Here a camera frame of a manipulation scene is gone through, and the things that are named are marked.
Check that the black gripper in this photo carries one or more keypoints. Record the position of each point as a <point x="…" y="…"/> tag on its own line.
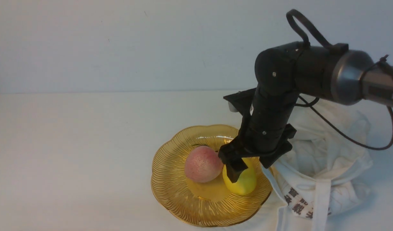
<point x="248" y="143"/>

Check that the yellow lemon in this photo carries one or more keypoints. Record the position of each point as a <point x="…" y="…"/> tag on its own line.
<point x="247" y="180"/>

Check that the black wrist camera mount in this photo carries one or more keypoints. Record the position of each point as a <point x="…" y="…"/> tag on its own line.
<point x="241" y="101"/>

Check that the white cloth tote bag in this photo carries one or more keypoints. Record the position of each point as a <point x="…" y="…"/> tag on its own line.
<point x="318" y="178"/>

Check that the pink peach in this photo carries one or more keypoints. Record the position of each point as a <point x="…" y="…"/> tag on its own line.
<point x="203" y="165"/>

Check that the amber glass ribbed plate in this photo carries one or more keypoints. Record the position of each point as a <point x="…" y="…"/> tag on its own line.
<point x="203" y="204"/>

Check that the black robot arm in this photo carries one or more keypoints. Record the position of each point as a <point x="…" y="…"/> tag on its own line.
<point x="298" y="75"/>

